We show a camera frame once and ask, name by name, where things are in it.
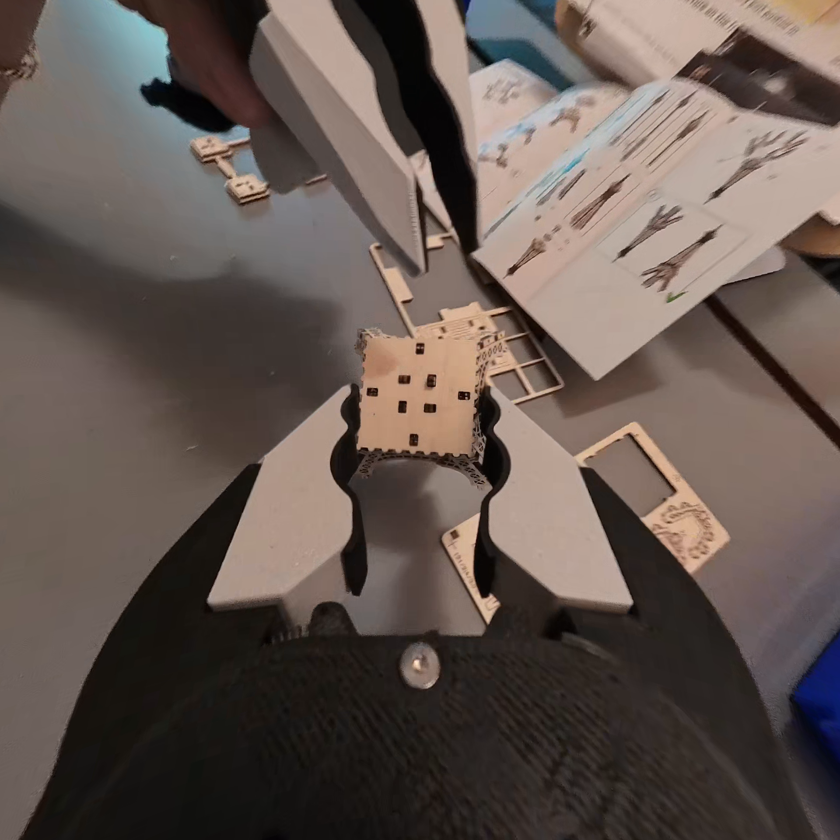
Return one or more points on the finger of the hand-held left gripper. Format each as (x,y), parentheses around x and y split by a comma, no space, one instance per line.
(341,131)
(453,85)

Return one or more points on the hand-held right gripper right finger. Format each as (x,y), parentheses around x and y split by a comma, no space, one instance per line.
(558,518)

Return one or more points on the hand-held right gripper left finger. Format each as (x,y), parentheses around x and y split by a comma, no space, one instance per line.
(282,518)

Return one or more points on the wooden puzzle frame sheet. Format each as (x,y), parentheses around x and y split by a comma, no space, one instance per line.
(525,367)

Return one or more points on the square wooden slotted panel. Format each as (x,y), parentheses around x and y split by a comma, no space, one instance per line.
(459,325)

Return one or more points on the person's left hand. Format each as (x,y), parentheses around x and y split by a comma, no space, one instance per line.
(210,46)

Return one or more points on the white printed booklet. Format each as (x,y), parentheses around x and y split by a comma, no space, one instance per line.
(518,98)

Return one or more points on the small wooden puzzle part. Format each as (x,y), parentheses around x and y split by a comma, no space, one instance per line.
(229,167)

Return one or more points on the wooden ornament puzzle sheet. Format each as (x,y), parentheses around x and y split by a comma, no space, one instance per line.
(695,531)

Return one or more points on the tower assembly instruction sheet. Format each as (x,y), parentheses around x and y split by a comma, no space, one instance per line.
(590,295)

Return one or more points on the printed paper page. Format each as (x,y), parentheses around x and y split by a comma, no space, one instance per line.
(689,39)

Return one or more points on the blue plastic bin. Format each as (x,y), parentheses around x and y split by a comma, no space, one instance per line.
(820,709)

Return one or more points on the cardboard box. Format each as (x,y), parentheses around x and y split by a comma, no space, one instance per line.
(817,237)

